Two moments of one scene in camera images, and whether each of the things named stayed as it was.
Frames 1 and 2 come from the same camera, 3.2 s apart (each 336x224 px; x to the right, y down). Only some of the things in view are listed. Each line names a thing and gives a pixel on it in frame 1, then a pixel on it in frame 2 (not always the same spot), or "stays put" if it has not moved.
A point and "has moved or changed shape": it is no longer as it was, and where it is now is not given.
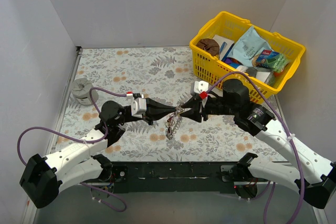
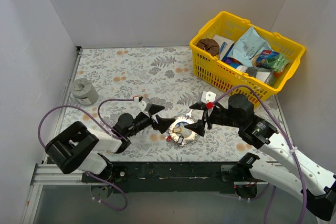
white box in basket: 224,44 stays put
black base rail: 178,178 stays put
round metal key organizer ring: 173,123 has moved or changed shape
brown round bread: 210,45 stays put
